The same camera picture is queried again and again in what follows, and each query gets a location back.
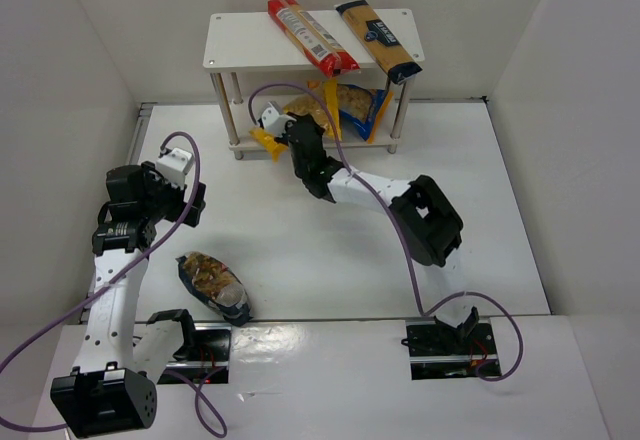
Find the yellow macaroni bag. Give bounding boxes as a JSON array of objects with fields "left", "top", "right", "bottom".
[{"left": 247, "top": 82, "right": 342, "bottom": 162}]

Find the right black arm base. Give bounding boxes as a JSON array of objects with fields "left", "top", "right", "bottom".
[{"left": 400, "top": 321, "right": 502, "bottom": 381}]

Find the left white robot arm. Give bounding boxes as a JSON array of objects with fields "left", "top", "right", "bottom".
[{"left": 50, "top": 153, "right": 205, "bottom": 439}]

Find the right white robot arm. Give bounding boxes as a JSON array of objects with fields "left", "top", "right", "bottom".
[{"left": 276, "top": 114, "right": 466, "bottom": 299}]

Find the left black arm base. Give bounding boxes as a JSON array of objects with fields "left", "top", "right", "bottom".
[{"left": 159, "top": 323, "right": 232, "bottom": 385}]

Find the blue yellow pasta bag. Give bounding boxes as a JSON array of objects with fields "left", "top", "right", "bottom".
[{"left": 307, "top": 81, "right": 393, "bottom": 144}]

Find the dark mixed pasta bag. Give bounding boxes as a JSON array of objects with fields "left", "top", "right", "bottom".
[{"left": 176, "top": 251, "right": 252, "bottom": 327}]

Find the white two-tier shelf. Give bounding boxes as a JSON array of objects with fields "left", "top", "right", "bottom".
[{"left": 203, "top": 9, "right": 414, "bottom": 160}]

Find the tan and blue spaghetti package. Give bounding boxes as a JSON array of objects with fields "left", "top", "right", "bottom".
[{"left": 335, "top": 0, "right": 422, "bottom": 85}]

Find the red spaghetti package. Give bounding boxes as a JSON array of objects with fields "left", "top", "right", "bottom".
[{"left": 267, "top": 0, "right": 360, "bottom": 78}]

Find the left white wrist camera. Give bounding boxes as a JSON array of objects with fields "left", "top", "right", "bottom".
[{"left": 155, "top": 148, "right": 194, "bottom": 188}]

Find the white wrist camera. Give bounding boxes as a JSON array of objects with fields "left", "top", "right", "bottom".
[
  {"left": 155, "top": 148, "right": 194, "bottom": 188},
  {"left": 258, "top": 101, "right": 294, "bottom": 137}
]

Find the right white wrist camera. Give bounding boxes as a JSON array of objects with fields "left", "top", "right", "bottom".
[{"left": 258, "top": 101, "right": 294, "bottom": 137}]

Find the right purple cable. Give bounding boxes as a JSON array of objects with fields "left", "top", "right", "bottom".
[{"left": 247, "top": 82, "right": 524, "bottom": 384}]

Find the purple cable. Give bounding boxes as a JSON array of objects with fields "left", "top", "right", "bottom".
[
  {"left": 0, "top": 131, "right": 228, "bottom": 439},
  {"left": 247, "top": 82, "right": 524, "bottom": 384}
]

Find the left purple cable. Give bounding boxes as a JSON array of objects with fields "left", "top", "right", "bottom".
[{"left": 0, "top": 131, "right": 228, "bottom": 439}]

